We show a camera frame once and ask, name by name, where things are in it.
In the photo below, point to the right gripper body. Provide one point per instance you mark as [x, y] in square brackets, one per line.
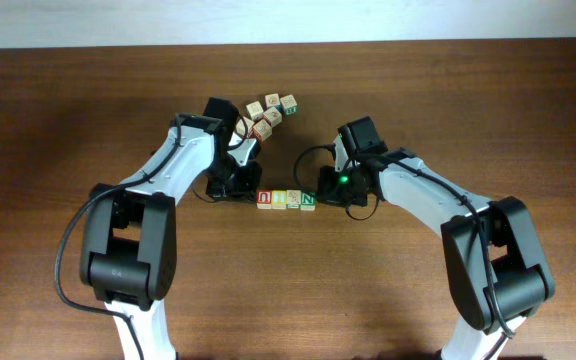
[340, 187]

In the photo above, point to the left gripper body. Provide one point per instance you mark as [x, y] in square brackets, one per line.
[231, 180]

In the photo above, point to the red letter U block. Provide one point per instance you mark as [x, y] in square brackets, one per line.
[264, 199]

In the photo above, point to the green letter N block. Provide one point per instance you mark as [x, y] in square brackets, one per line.
[308, 201]

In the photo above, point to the teal sided picture block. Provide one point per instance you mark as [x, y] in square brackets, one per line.
[293, 199]

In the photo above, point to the yellow letter wooden block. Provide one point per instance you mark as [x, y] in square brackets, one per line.
[279, 199]

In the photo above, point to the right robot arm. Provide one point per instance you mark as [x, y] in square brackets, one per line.
[498, 274]

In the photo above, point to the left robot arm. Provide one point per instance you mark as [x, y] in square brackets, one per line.
[129, 250]

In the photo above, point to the leftmost plain wooden block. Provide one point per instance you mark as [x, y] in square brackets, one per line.
[244, 127]

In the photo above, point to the red edged picture block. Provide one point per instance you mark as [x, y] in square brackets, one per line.
[262, 130]

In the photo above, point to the upper left picture block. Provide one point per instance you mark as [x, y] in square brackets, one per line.
[255, 110]

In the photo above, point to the center picture wooden block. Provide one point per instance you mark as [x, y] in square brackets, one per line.
[272, 116]

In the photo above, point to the top blue sided block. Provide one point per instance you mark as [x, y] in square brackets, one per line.
[273, 101]

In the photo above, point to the top right green sided block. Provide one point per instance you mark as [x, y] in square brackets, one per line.
[289, 104]

